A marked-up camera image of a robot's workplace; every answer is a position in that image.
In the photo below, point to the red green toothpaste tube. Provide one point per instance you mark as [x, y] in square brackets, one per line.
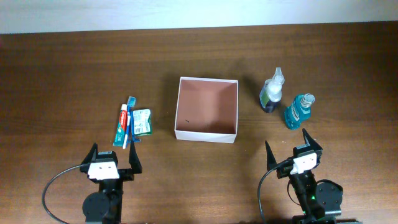
[121, 127]

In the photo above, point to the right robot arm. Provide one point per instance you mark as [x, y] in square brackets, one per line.
[320, 200]

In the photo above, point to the teal mouthwash bottle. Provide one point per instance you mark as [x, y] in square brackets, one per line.
[299, 111]

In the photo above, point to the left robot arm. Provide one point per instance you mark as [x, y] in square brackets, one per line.
[105, 205]

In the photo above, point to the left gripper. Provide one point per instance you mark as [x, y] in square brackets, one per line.
[129, 174]

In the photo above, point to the pink cardboard box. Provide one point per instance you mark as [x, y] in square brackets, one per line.
[207, 110]

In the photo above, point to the green white soap packet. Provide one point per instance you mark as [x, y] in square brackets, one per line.
[142, 122]

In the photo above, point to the blue white toothbrush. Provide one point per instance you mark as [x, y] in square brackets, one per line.
[130, 104]

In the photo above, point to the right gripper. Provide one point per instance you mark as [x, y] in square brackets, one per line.
[271, 160]

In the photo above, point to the purple foam soap bottle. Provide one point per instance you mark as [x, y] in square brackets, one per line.
[271, 92]

